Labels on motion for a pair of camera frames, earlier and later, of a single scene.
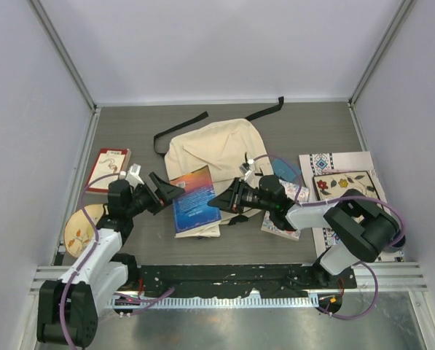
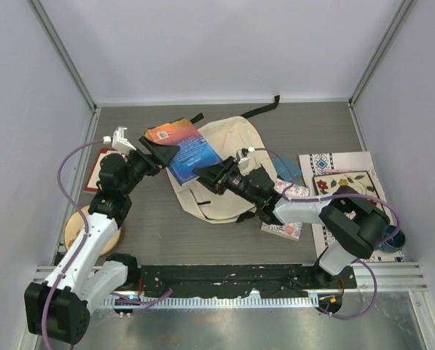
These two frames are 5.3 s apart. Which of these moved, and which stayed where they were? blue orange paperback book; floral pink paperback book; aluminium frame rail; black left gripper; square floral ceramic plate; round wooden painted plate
Moved: blue orange paperback book; black left gripper
Stayed: round wooden painted plate; floral pink paperback book; aluminium frame rail; square floral ceramic plate
